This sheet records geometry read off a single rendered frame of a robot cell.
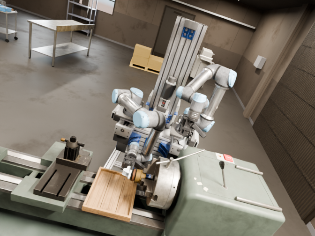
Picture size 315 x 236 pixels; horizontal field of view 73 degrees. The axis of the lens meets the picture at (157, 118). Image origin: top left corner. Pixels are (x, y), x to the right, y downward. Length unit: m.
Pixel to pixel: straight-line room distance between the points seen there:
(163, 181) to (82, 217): 0.58
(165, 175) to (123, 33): 9.52
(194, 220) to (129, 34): 9.60
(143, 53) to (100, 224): 6.46
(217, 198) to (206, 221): 0.17
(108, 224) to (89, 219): 0.12
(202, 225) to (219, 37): 9.21
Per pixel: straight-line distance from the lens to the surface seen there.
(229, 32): 10.16
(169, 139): 1.91
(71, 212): 1.55
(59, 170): 1.54
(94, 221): 1.56
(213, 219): 1.37
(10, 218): 1.87
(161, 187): 1.30
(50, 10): 11.93
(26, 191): 1.50
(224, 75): 1.66
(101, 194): 1.54
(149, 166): 1.41
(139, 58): 7.54
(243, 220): 1.42
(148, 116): 1.40
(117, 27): 10.58
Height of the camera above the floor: 2.05
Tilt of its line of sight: 27 degrees down
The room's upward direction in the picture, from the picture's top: 19 degrees clockwise
